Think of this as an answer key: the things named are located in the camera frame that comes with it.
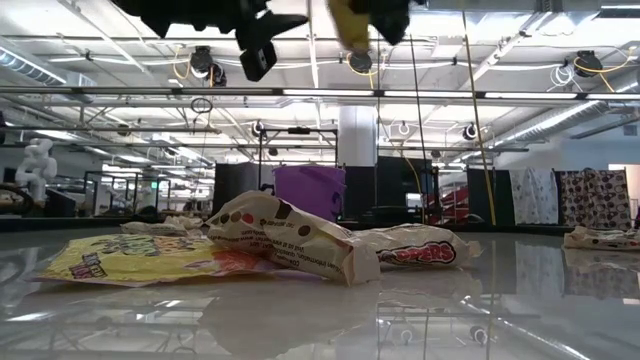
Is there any small purple plastic bucket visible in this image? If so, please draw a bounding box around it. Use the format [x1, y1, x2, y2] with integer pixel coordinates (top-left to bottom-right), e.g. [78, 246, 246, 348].
[272, 165, 348, 223]

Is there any black ceiling cable reel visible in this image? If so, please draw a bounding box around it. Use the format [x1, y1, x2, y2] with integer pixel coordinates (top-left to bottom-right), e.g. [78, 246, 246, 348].
[188, 44, 229, 88]
[347, 49, 374, 76]
[573, 48, 604, 78]

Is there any long ceiling light bar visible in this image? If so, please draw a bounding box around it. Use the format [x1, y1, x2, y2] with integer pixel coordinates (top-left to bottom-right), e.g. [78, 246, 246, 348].
[0, 85, 640, 100]

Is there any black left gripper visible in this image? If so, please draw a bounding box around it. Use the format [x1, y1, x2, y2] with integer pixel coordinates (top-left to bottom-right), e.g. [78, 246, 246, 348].
[222, 0, 309, 51]

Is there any yellow Sour Patch Kids packet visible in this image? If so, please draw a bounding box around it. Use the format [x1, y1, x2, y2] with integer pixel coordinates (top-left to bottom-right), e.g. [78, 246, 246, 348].
[37, 233, 284, 289]
[327, 0, 375, 55]

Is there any black rig frame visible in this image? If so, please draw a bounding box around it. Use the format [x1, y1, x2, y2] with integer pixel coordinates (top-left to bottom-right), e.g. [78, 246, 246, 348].
[256, 126, 340, 194]

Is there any dotted patterned cloth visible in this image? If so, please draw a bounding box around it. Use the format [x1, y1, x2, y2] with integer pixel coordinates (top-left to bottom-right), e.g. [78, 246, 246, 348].
[558, 168, 633, 231]

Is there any yellow cable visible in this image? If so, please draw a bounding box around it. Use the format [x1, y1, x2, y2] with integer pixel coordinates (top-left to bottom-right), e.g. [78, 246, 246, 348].
[458, 0, 498, 227]

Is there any silver ventilation duct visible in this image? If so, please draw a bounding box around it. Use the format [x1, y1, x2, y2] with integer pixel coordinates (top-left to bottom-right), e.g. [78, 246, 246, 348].
[492, 98, 640, 151]

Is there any black curtain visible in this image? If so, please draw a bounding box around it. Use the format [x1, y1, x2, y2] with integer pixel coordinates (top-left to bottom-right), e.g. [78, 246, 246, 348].
[466, 167, 512, 225]
[213, 161, 261, 214]

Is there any large black panel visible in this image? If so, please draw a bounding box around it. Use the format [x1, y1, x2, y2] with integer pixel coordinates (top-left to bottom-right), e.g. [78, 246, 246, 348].
[344, 155, 440, 225]

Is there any white printed cloth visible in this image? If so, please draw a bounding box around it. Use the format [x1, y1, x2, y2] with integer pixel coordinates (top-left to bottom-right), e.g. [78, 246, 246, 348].
[508, 167, 560, 226]

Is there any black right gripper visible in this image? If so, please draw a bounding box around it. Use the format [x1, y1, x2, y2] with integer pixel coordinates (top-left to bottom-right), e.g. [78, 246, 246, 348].
[348, 0, 427, 46]

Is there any white round column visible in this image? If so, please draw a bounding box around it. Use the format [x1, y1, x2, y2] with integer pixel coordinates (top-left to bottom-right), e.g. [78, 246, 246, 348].
[338, 104, 378, 169]

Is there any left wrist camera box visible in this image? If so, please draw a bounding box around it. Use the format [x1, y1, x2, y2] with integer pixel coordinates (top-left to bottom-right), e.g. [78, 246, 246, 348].
[238, 41, 279, 83]

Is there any thin black cable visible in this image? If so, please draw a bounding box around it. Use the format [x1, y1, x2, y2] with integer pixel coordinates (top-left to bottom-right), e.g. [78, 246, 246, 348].
[403, 29, 428, 224]

